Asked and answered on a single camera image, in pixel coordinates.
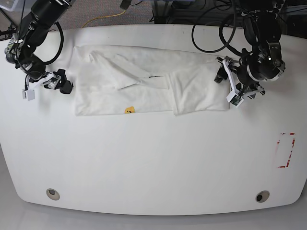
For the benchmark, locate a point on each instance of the right table grommet hole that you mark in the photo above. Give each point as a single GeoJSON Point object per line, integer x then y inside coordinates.
{"type": "Point", "coordinates": [262, 196]}

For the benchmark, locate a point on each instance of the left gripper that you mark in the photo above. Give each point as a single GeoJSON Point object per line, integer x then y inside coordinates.
{"type": "Point", "coordinates": [245, 79]}

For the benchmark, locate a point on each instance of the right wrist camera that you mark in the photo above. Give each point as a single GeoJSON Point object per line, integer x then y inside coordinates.
{"type": "Point", "coordinates": [28, 94]}

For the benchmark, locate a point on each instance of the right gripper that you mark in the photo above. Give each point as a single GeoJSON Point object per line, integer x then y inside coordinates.
{"type": "Point", "coordinates": [54, 81]}

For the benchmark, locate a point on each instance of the clear plastic storage box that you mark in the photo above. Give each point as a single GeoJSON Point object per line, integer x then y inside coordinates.
{"type": "Point", "coordinates": [8, 5]}

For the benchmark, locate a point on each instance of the table grommet hole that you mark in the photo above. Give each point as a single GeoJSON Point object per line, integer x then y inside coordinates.
{"type": "Point", "coordinates": [52, 194]}
{"type": "Point", "coordinates": [262, 196]}

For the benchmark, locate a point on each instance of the black tripod stand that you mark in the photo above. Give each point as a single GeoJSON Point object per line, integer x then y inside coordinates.
{"type": "Point", "coordinates": [7, 34]}

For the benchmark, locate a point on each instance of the white printed T-shirt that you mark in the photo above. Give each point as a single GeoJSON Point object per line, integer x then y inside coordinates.
{"type": "Point", "coordinates": [113, 80]}

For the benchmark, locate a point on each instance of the left table grommet hole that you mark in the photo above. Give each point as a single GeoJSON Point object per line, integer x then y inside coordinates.
{"type": "Point", "coordinates": [52, 194]}

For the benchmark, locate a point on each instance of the red tape rectangle marking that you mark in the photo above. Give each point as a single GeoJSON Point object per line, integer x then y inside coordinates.
{"type": "Point", "coordinates": [284, 149]}

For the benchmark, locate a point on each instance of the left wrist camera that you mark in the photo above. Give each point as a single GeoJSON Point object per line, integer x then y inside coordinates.
{"type": "Point", "coordinates": [234, 99]}

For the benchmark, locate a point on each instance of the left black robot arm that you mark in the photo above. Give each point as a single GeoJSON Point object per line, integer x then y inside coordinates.
{"type": "Point", "coordinates": [261, 31]}

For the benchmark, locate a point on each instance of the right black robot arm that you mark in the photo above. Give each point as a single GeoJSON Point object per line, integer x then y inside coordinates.
{"type": "Point", "coordinates": [31, 33]}

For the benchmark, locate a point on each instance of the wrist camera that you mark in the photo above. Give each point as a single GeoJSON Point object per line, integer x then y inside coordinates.
{"type": "Point", "coordinates": [234, 99]}
{"type": "Point", "coordinates": [28, 94]}

